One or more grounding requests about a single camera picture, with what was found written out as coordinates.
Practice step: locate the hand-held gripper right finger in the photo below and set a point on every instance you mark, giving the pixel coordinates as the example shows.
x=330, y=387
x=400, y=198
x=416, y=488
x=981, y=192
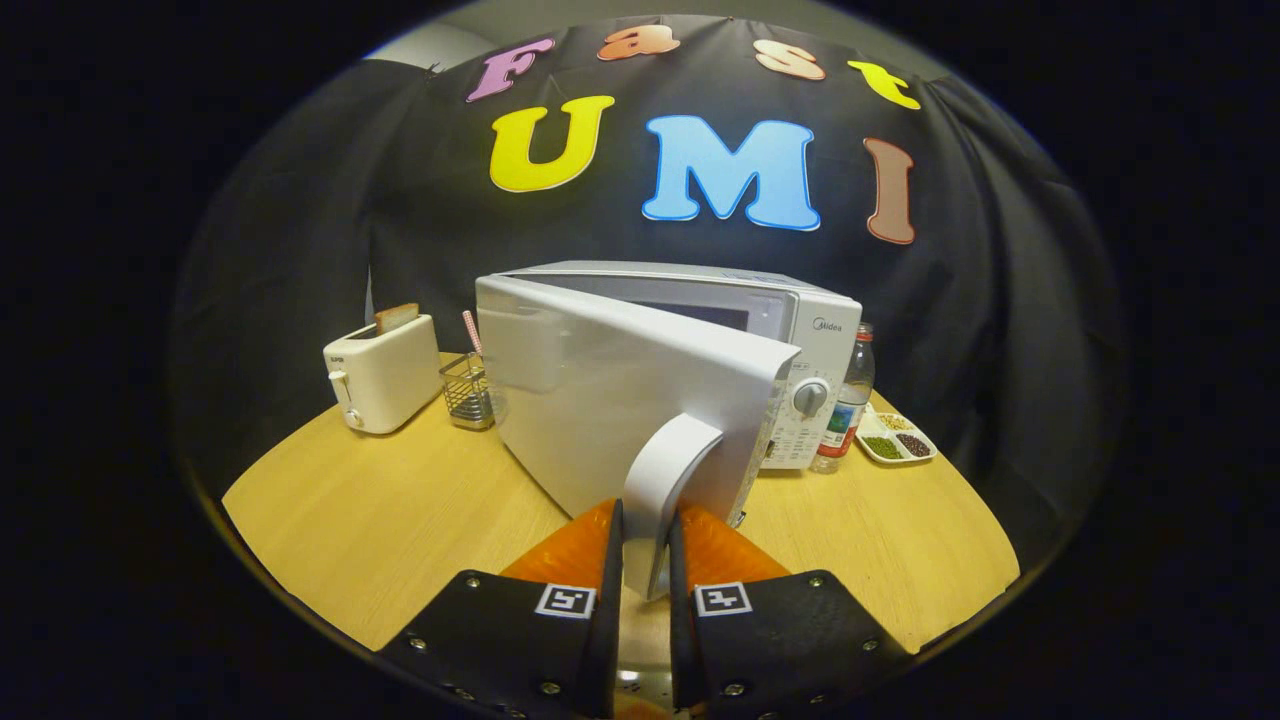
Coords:
x=682, y=650

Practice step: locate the cream toaster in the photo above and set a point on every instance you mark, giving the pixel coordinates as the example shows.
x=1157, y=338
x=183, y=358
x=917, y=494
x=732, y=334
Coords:
x=385, y=375

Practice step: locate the toast slice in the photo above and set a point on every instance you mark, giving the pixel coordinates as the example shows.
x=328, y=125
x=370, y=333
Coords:
x=397, y=318

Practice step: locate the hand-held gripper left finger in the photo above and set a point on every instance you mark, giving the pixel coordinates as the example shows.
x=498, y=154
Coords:
x=606, y=650

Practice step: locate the white microwave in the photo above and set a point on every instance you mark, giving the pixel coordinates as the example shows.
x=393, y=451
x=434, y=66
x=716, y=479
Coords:
x=620, y=400

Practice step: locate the clear plastic bottle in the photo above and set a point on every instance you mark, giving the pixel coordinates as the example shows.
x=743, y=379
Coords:
x=850, y=410

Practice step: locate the white divided bean dish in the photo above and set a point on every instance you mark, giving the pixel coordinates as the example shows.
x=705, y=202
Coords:
x=895, y=445

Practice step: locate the pink striped straw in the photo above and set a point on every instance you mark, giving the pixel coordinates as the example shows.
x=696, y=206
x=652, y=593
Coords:
x=471, y=332

